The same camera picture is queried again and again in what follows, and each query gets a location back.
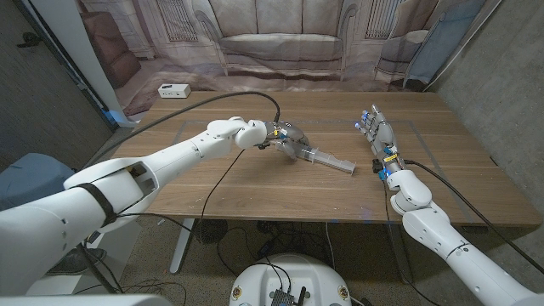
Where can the printed sofa room backdrop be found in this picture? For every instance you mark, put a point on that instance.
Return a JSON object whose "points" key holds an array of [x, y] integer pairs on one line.
{"points": [[280, 42]]}

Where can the white robot torso shell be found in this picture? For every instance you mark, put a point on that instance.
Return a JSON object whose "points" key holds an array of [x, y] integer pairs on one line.
{"points": [[85, 301]]}

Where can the blue padded chair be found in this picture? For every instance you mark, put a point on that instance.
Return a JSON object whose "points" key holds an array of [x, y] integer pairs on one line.
{"points": [[30, 174]]}

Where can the white flat floor board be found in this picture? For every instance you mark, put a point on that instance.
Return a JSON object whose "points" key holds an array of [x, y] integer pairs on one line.
{"points": [[125, 242]]}

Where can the white door frame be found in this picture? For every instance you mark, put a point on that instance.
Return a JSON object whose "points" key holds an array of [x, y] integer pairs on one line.
{"points": [[81, 51]]}

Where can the black antenna module on base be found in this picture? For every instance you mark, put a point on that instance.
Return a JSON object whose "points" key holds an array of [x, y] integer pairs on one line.
{"points": [[282, 297]]}

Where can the grey table leg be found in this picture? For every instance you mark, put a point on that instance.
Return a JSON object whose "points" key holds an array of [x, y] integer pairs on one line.
{"points": [[399, 255]]}

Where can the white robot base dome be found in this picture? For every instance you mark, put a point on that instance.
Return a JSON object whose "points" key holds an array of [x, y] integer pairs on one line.
{"points": [[259, 276]]}

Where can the white power strip box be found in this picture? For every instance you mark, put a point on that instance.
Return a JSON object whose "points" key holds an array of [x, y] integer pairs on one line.
{"points": [[173, 90]]}

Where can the clear plastic syringe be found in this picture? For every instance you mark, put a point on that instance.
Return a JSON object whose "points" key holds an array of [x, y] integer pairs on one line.
{"points": [[331, 160]]}

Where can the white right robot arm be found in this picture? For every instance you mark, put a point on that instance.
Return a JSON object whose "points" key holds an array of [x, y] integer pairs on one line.
{"points": [[459, 251]]}

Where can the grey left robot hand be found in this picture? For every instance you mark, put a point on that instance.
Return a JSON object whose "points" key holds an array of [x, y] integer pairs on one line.
{"points": [[293, 134]]}

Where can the round black floor fan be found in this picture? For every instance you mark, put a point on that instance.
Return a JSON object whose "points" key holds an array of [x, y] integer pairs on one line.
{"points": [[211, 231]]}

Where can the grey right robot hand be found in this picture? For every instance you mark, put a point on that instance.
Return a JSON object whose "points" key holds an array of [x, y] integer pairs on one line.
{"points": [[384, 135]]}

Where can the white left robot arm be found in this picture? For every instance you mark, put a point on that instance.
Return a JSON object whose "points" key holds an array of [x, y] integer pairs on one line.
{"points": [[170, 159]]}

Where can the white table leg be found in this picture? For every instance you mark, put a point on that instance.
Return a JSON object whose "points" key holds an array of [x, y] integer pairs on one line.
{"points": [[182, 246]]}

